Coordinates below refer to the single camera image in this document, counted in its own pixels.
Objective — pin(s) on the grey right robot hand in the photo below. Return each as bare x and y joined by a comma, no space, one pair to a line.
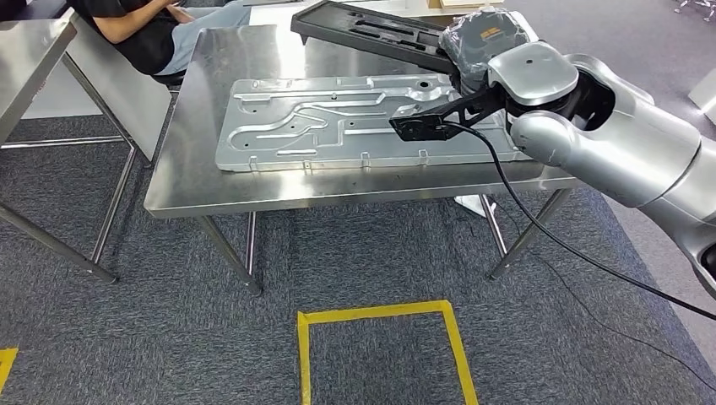
486,33

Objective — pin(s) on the black plastic plate frame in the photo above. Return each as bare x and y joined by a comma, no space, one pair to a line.
335,25

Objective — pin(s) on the person's forearm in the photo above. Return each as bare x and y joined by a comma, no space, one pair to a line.
128,28

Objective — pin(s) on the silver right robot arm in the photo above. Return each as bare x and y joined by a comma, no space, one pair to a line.
615,140

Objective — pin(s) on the stainless steel workbench table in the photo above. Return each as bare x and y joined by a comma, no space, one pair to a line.
190,179

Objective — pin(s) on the white floor block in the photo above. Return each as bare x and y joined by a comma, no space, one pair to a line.
472,205

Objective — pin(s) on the chrome chair base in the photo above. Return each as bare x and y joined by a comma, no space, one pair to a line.
696,7

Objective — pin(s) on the white box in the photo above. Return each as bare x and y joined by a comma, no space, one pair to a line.
706,95

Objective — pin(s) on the stamped sheet metal panel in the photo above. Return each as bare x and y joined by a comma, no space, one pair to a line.
268,151

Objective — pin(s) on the yellow floor tape outline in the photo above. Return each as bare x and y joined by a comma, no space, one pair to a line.
380,312

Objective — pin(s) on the black chair seat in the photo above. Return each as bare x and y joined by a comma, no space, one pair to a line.
168,79

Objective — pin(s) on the person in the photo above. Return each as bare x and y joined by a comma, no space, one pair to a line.
140,44

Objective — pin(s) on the white panel board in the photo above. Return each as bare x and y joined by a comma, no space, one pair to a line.
112,95

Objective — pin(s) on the stainless steel side table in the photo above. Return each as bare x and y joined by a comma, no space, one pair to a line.
28,61

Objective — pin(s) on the yellow floor tape piece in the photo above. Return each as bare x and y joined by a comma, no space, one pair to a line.
7,363

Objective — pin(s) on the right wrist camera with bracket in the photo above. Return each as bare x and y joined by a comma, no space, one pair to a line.
419,127

